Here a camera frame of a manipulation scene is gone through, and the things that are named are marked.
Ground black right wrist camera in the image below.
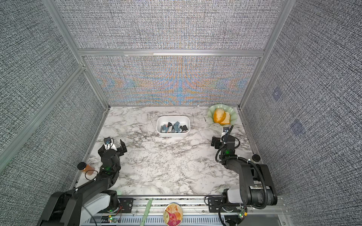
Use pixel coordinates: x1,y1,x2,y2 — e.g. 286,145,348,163
221,126,233,137

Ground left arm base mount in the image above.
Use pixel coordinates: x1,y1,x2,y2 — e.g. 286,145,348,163
107,196,134,215

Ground white storage box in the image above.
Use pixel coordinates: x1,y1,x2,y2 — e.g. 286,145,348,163
156,115,191,137

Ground bread pieces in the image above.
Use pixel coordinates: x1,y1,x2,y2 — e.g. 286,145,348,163
213,108,231,125

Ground green scalloped plate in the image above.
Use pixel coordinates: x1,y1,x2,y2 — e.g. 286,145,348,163
207,104,238,125

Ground orange black-capped jar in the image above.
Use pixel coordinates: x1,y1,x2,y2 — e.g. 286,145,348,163
77,162,95,175

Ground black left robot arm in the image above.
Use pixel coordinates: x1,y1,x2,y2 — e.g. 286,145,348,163
37,137,127,226

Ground green strip on rail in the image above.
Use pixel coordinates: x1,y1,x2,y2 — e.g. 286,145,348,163
140,198,153,226

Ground round colourful tin lid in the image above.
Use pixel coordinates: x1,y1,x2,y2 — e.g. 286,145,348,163
163,203,183,226

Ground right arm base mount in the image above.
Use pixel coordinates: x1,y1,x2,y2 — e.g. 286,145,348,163
204,196,244,213

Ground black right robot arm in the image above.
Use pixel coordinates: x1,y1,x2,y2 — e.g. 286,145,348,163
211,135,278,209

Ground small black-capped jar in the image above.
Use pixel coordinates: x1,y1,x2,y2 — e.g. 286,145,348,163
252,154,261,163

